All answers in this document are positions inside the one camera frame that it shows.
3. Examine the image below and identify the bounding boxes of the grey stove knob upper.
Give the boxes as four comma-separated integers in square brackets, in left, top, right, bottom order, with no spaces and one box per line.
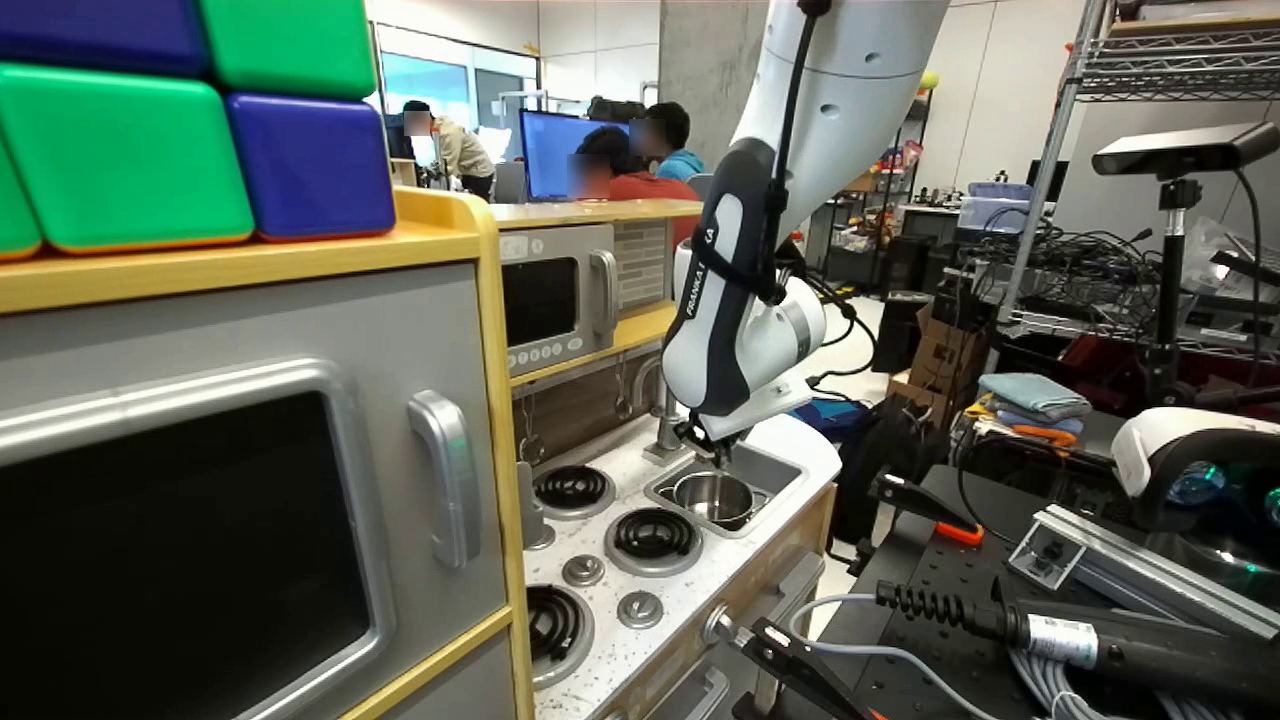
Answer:
[614,593,664,626]

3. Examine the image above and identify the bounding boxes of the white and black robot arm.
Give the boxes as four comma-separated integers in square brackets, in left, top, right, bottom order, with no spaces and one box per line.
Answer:
[664,0,948,448]

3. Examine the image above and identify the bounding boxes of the speckled white toy kitchen counter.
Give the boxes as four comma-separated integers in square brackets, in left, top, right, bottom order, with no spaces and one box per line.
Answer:
[522,415,839,720]

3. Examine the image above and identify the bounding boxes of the grey toy sink basin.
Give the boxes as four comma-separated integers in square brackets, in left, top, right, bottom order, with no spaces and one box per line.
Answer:
[647,448,794,531]

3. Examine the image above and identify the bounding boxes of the small steel pot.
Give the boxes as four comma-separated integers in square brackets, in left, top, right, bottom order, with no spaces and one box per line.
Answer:
[673,473,755,531]

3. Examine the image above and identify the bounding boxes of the grey toy faucet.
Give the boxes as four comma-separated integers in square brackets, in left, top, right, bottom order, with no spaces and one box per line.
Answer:
[636,357,678,464]

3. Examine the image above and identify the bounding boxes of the silver metal rail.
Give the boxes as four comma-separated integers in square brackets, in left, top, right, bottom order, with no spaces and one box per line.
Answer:
[1007,505,1280,638]

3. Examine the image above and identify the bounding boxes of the grey toy microwave door handle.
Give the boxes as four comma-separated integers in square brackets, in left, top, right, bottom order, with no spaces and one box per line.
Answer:
[588,249,621,347]

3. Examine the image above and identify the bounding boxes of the grey stove knob middle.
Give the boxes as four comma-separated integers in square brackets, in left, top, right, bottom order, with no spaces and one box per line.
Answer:
[558,555,603,588]

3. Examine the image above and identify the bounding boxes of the person in red shirt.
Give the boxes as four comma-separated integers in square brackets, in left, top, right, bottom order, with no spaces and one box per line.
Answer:
[573,127,697,201]

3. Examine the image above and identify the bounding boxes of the blue storage bin top-left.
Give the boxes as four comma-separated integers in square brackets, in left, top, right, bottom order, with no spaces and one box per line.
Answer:
[0,0,208,75]

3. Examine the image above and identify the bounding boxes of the black coil burner top-right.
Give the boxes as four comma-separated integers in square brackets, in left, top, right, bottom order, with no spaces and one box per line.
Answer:
[528,582,593,688]

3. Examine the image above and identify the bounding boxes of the black camera on stand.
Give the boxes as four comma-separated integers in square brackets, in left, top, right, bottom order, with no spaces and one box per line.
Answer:
[1092,120,1280,390]

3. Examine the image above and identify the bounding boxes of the grey toy microwave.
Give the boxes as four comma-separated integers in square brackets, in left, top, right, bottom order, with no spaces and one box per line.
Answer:
[500,222,611,376]

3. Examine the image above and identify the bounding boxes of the green storage bin upper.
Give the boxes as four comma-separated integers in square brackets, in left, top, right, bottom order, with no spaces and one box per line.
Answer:
[196,0,376,101]

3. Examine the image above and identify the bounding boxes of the black power tool with cable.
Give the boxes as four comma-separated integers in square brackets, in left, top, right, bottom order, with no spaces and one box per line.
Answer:
[870,578,1280,710]

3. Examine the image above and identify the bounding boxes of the blue computer monitor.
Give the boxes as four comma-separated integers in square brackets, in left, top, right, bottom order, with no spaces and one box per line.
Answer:
[520,107,600,205]

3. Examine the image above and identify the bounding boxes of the black coil burner bottom-left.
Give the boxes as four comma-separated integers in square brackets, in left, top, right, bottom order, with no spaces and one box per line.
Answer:
[531,464,611,516]

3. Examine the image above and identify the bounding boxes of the grey stove knob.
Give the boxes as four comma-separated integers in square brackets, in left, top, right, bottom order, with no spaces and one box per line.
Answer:
[558,555,603,588]
[614,593,664,626]

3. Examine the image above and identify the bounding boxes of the black coil burner top-left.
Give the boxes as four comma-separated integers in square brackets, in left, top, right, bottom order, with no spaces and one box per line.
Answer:
[603,506,700,576]

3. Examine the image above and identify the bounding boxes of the person in beige shirt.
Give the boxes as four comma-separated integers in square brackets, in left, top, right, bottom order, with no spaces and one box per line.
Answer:
[405,101,497,194]

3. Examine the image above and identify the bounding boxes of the person in blue shirt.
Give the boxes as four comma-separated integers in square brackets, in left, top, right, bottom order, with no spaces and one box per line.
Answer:
[640,101,702,179]

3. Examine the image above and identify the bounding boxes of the cardboard box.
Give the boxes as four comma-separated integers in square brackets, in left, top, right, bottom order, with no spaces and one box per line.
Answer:
[907,321,990,395]

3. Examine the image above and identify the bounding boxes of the grey toy oven door handle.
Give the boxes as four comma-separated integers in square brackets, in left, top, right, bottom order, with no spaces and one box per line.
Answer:
[407,388,480,570]

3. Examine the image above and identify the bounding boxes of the grey toy oven door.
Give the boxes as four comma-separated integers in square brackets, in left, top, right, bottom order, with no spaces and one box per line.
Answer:
[0,262,504,720]

